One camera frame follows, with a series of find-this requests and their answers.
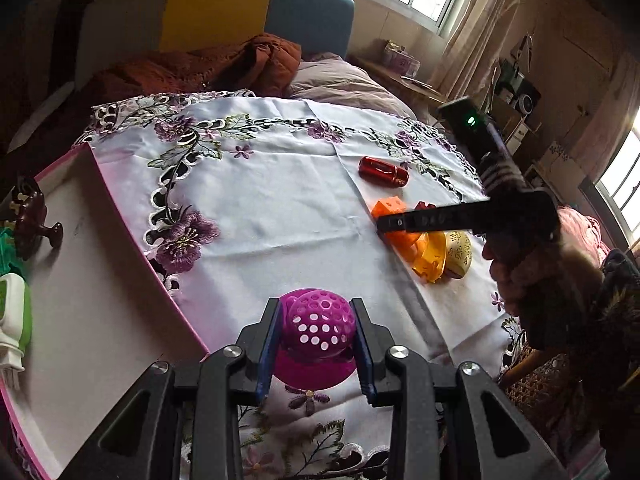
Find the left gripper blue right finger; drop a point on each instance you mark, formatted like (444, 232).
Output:
(361, 350)

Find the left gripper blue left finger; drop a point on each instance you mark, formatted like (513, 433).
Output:
(269, 342)

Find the purple perforated plastic toy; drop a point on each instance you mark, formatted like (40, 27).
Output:
(315, 351)

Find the yellow-orange plastic shell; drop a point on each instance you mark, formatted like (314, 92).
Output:
(430, 259)

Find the person's right hand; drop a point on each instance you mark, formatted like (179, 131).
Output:
(549, 287)

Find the pale yellow perforated case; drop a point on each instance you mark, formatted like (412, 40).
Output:
(459, 254)

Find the red puzzle piece block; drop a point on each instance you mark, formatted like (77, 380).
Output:
(424, 206)

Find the red metal cylinder case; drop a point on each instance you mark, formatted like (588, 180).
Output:
(382, 173)

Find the wooden side desk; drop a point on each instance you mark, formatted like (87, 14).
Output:
(415, 96)

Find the pink-rimmed white tray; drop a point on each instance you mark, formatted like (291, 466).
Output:
(100, 317)

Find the woven wicker basket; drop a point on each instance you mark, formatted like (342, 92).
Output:
(546, 389)

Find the white floral embroidered tablecloth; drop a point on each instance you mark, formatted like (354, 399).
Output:
(234, 199)

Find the purple box on desk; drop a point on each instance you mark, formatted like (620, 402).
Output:
(397, 59)

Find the pale pink pillow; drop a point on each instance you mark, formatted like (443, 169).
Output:
(333, 80)

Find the green white plastic gadget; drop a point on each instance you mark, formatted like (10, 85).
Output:
(16, 312)

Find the dark red wooden knob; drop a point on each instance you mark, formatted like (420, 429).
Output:
(29, 228)

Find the rust orange quilted jacket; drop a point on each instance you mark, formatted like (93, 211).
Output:
(266, 64)

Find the yellow blue sofa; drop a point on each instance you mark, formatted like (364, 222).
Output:
(90, 35)

